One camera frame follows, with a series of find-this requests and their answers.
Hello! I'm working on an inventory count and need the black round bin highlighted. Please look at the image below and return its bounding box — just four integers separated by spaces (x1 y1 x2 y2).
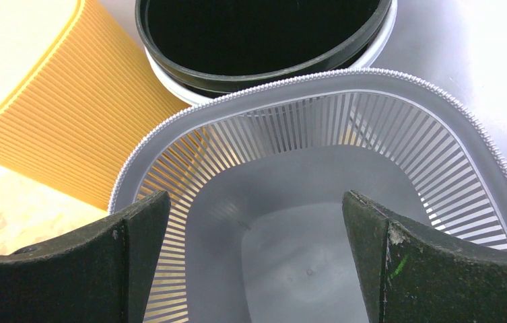
135 1 398 105

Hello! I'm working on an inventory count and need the grey plastic basket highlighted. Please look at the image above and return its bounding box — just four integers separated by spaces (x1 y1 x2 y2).
108 68 507 322

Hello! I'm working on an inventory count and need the orange plastic mesh basket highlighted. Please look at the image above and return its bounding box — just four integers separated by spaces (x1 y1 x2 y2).
0 1 186 209

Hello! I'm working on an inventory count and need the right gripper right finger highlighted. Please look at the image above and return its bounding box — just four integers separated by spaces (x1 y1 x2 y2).
342 190 507 322

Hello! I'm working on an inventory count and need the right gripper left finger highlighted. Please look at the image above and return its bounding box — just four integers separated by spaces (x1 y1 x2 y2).
0 191 170 322

